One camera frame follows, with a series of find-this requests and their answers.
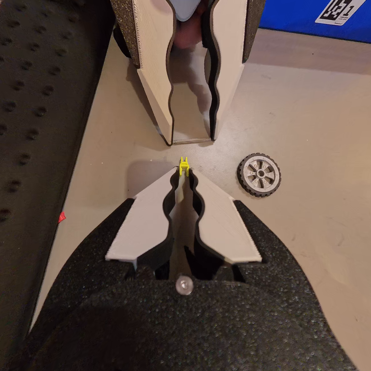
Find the black toy vehicle wheel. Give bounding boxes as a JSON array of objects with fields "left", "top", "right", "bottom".
[{"left": 237, "top": 153, "right": 282, "bottom": 198}]

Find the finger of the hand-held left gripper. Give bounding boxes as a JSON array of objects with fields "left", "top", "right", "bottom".
[
  {"left": 133, "top": 0, "right": 177, "bottom": 146},
  {"left": 203, "top": 0, "right": 249, "bottom": 141}
]

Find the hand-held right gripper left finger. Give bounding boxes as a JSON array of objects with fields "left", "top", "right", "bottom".
[{"left": 105, "top": 167, "right": 181, "bottom": 268}]

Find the black perforated mat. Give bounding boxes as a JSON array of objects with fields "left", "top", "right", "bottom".
[{"left": 0, "top": 0, "right": 116, "bottom": 363}]

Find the blue plastic storage bin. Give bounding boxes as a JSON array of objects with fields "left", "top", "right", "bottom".
[{"left": 257, "top": 0, "right": 371, "bottom": 44}]

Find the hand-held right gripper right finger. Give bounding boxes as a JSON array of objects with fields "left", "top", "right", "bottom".
[{"left": 187, "top": 169, "right": 263, "bottom": 265}]

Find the person's left hand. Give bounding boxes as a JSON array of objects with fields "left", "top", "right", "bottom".
[{"left": 174, "top": 6, "right": 210, "bottom": 49}]

